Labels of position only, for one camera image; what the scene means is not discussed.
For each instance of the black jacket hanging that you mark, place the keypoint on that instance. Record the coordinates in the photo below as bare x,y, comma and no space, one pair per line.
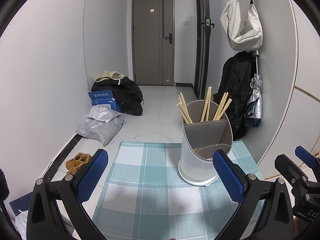
236,78

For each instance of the black clothes pile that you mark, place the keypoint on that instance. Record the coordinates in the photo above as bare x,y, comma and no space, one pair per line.
126,92

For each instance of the white shoulder bag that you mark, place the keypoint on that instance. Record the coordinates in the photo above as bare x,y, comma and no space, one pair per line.
242,36

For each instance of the beige garment on pile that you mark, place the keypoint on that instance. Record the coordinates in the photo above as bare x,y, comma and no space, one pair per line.
113,77

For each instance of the grey plastic parcel bag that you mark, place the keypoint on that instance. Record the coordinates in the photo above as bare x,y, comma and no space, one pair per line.
102,124

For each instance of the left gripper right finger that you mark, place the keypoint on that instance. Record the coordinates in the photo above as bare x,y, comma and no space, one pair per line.
243,190

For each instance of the tan suede shoe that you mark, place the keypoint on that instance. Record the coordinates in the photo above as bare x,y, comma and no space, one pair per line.
73,165

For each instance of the white plastic bag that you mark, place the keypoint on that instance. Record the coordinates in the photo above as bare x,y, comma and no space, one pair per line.
21,224

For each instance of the white utensil holder cup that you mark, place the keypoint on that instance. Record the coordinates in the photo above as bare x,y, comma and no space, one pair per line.
200,140

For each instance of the teal plaid placemat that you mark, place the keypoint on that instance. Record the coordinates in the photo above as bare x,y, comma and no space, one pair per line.
144,197

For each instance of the silver folded umbrella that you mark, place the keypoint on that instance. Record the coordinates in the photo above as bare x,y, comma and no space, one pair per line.
254,109

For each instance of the blue cardboard box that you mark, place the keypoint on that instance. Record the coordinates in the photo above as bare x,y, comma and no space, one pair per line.
104,97

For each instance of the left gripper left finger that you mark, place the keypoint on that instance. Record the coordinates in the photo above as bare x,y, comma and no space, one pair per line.
78,189

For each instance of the grey door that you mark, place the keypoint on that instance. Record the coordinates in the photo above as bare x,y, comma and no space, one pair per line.
153,42

